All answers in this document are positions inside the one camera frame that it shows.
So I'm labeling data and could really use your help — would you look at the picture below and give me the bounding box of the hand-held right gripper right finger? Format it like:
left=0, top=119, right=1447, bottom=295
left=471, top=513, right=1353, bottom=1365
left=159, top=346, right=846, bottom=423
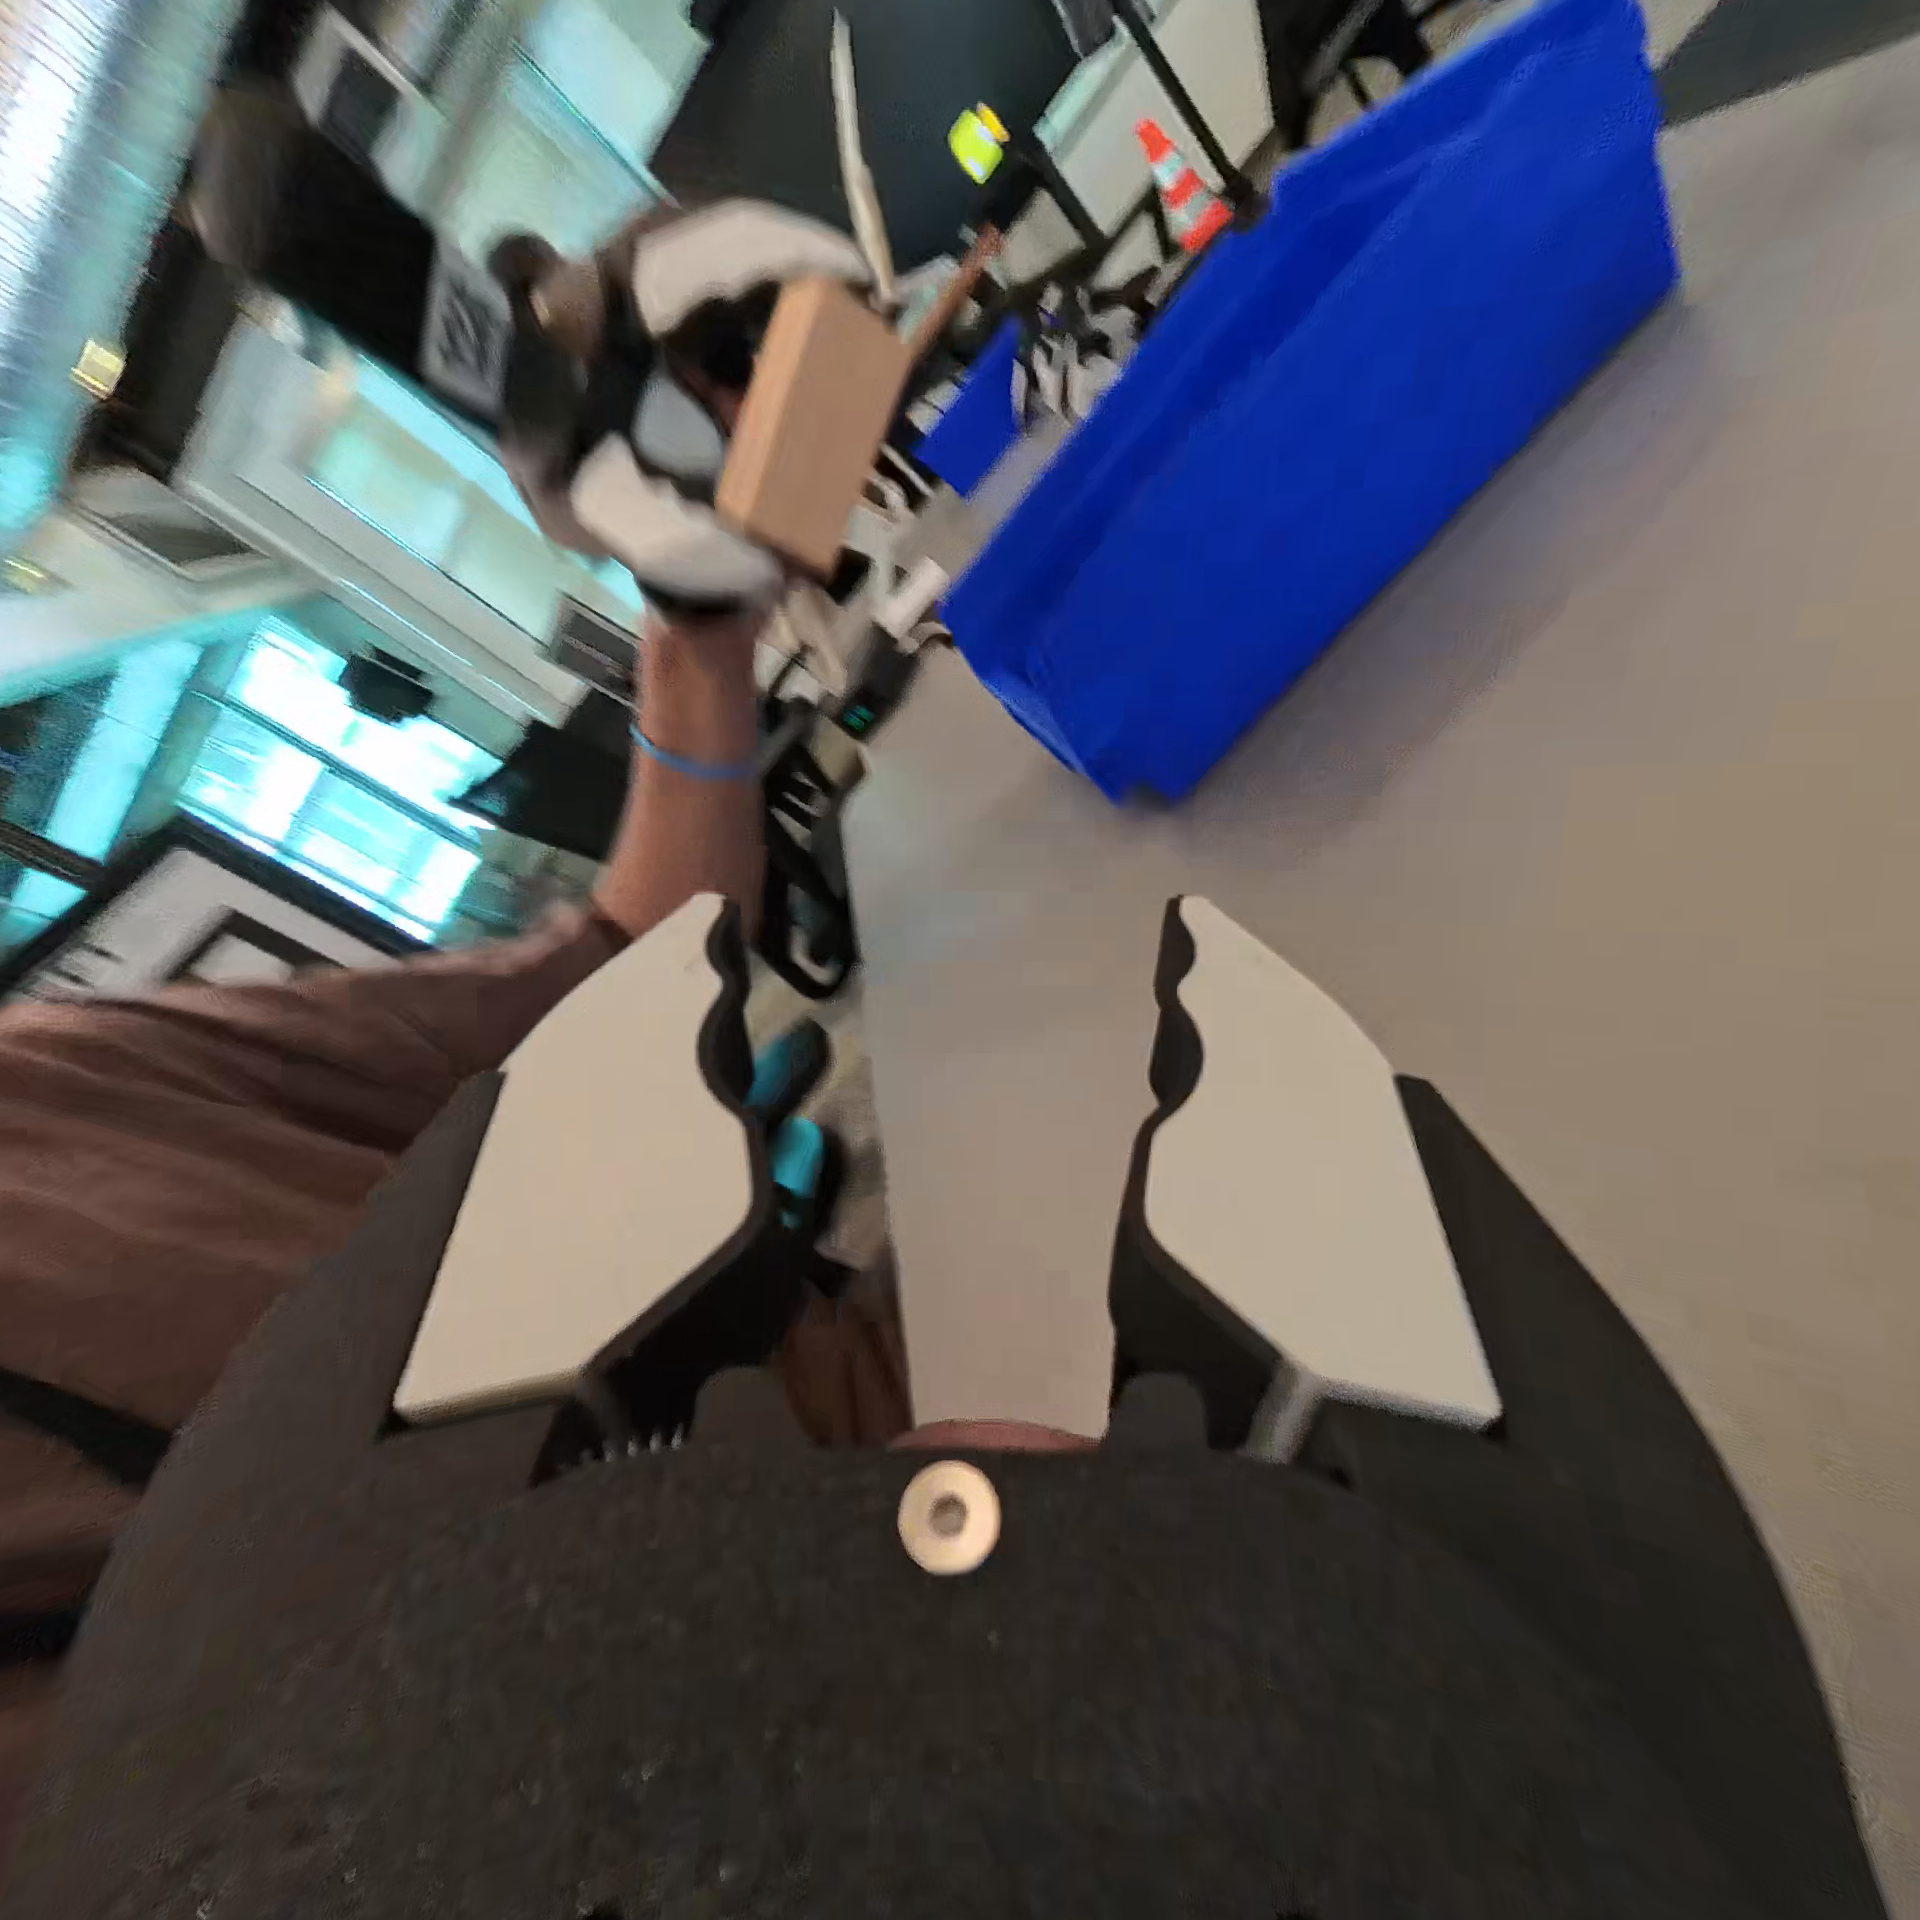
left=1103, top=895, right=1501, bottom=1448

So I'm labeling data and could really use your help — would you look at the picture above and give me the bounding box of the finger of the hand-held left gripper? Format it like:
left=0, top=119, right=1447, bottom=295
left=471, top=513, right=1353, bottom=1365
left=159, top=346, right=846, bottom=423
left=624, top=200, right=878, bottom=338
left=570, top=441, right=792, bottom=610

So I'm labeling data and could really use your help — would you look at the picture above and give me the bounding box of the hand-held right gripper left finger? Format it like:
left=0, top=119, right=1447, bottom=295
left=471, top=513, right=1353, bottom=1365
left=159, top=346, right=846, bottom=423
left=390, top=895, right=812, bottom=1448

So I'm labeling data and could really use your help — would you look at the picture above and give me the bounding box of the natural wood block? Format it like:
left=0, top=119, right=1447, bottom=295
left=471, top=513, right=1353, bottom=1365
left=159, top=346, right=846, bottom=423
left=714, top=279, right=913, bottom=580

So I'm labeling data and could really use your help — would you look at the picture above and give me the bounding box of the person's left forearm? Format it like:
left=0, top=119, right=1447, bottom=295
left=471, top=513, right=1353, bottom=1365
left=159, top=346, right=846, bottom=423
left=593, top=601, right=789, bottom=937

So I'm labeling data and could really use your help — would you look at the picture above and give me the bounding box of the grey desk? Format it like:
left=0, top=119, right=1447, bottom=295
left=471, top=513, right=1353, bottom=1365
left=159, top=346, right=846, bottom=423
left=841, top=0, right=1920, bottom=1920

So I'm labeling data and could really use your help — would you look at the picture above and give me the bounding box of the black monitor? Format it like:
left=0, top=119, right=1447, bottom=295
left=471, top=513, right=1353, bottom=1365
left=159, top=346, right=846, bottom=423
left=646, top=0, right=1156, bottom=279

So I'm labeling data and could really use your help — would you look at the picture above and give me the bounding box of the blue wristband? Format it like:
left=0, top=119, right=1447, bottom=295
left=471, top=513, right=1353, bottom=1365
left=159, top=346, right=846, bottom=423
left=629, top=719, right=770, bottom=791

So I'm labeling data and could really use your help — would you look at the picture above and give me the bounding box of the black office chair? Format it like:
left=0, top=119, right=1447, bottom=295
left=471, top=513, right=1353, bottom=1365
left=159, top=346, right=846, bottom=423
left=735, top=1014, right=849, bottom=1238

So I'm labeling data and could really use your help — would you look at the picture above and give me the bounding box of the small blue plastic bin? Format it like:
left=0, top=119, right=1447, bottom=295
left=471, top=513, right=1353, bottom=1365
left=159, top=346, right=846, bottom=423
left=911, top=314, right=1040, bottom=500

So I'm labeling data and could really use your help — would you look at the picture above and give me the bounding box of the person's brown clothing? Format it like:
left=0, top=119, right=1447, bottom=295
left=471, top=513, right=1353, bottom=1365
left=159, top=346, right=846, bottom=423
left=0, top=900, right=646, bottom=1712

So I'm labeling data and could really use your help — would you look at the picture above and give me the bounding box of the red floor object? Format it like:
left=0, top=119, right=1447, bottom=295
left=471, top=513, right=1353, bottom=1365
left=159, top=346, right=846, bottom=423
left=1130, top=121, right=1238, bottom=261

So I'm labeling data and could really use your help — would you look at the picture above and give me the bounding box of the large tag board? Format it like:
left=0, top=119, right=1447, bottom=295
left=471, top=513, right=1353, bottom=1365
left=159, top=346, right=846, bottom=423
left=0, top=820, right=377, bottom=1007

